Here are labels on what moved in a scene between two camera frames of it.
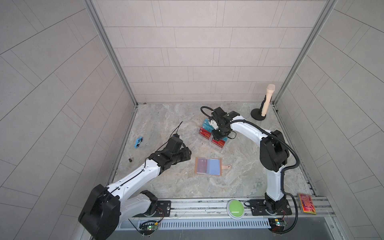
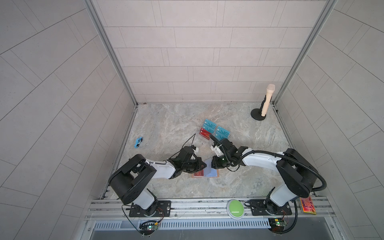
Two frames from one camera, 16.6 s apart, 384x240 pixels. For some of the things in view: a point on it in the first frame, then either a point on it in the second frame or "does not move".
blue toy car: (138, 141) does not move
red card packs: (205, 133) does not move
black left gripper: (186, 156) → (197, 162)
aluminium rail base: (310, 214) does not move
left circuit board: (148, 228) does not move
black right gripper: (215, 136) → (215, 164)
